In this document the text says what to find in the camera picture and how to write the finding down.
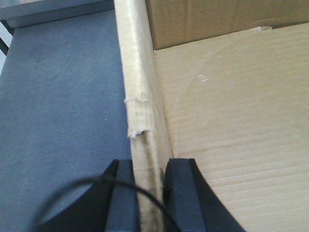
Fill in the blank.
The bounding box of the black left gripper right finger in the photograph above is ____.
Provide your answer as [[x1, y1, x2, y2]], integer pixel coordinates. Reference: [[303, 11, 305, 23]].
[[163, 159, 244, 232]]

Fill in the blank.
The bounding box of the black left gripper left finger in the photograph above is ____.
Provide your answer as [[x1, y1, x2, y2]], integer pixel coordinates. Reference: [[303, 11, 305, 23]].
[[36, 159, 140, 232]]

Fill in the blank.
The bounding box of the brown cardboard carton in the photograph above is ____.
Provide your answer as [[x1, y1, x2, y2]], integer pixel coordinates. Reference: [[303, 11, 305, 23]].
[[114, 0, 309, 232]]

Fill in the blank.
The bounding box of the dark grey conveyor belt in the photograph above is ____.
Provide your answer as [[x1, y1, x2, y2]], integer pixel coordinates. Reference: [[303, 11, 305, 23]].
[[0, 10, 131, 232]]

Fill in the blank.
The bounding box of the thin black cable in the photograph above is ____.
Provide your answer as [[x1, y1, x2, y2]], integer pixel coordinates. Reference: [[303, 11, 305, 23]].
[[36, 176, 182, 232]]

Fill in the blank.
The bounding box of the grey metal conveyor frame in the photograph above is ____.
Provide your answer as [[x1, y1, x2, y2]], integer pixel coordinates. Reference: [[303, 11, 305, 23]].
[[0, 0, 114, 28]]

